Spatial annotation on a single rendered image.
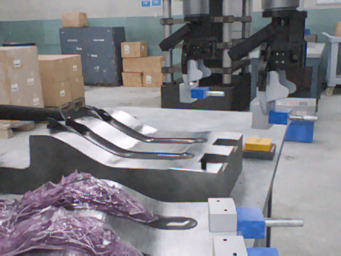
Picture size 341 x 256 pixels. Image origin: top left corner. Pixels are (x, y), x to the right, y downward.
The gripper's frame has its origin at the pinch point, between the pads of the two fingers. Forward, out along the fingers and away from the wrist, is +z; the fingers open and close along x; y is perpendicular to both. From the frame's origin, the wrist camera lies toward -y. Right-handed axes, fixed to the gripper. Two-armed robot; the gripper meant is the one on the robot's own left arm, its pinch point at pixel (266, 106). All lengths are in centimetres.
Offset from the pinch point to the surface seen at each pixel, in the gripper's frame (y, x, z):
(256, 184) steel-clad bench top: 0.7, -8.2, 15.0
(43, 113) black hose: -65, -3, 6
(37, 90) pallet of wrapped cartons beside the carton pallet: -340, 246, 51
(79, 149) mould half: -26.4, -31.3, 4.1
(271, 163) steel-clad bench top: 0.1, 5.7, 15.0
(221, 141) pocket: -7.5, -7.7, 6.7
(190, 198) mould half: -5.0, -27.9, 11.3
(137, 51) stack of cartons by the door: -397, 545, 26
